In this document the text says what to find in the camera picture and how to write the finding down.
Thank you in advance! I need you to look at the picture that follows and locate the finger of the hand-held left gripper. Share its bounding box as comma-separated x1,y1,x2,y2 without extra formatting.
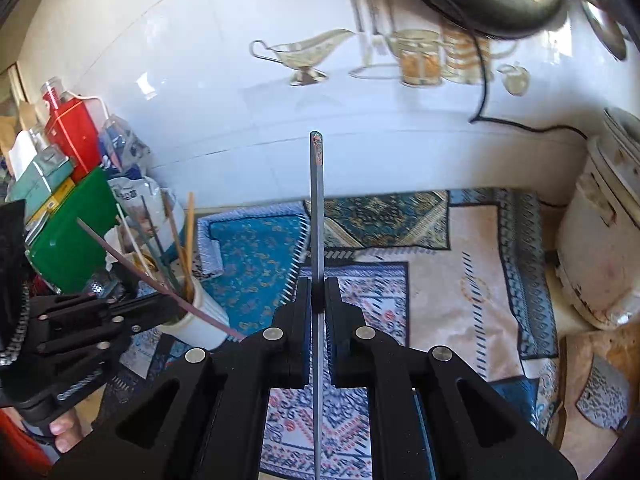
29,290,188,334
36,316,172,367

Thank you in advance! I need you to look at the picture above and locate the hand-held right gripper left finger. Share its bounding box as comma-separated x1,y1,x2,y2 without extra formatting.
50,276,314,480

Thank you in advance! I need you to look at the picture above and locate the pink chopstick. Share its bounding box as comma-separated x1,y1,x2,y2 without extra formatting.
76,217,248,343

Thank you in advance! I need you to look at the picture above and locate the wooden chopstick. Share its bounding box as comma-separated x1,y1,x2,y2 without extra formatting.
163,198,189,292
183,191,197,302

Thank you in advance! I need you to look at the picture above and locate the teal chopstick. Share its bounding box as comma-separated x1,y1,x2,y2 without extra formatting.
141,195,178,293

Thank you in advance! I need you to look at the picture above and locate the grey patterned cloth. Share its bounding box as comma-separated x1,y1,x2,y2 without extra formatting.
574,349,632,432

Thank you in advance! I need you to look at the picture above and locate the red tin box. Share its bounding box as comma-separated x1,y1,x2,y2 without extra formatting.
43,96,102,184

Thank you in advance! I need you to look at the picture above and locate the yellow box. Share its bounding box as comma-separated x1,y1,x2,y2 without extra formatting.
26,179,77,227

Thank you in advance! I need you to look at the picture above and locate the white cup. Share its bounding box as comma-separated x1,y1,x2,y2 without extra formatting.
157,279,232,352

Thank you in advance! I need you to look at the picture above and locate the round metal spoon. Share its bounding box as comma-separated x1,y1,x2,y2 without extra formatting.
570,0,632,62

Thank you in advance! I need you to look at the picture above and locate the white cable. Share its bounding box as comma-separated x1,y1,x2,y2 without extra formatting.
64,93,112,122

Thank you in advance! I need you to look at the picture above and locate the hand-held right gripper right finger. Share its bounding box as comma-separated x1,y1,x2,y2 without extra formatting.
324,276,577,480

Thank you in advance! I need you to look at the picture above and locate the grey chopstick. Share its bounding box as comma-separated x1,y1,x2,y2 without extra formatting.
308,130,326,480

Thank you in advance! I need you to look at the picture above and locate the white chopstick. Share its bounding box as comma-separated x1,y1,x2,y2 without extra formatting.
115,203,152,274

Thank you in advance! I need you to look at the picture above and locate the black power cable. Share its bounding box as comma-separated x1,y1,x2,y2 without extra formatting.
400,0,589,142

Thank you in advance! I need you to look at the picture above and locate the person's left hand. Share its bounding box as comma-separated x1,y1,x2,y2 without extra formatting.
49,407,85,455

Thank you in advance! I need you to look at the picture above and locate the white rice cooker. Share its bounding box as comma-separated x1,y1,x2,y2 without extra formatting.
554,106,640,332

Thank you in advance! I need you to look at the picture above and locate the teal tissue box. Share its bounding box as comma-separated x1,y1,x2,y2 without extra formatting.
9,129,77,219

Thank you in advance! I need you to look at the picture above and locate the red can with white lid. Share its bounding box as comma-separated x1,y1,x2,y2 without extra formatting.
39,76,69,112

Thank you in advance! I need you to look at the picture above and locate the person's left forearm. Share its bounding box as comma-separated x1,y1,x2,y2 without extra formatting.
0,406,55,480

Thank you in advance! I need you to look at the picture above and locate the blue and white plastic bag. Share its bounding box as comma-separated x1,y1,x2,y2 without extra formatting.
97,114,174,242

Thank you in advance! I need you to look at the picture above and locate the patchwork patterned mat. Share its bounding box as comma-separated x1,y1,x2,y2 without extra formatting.
92,186,562,480

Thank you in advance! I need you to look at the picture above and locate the dark chopstick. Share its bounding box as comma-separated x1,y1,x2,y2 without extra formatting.
149,220,182,292

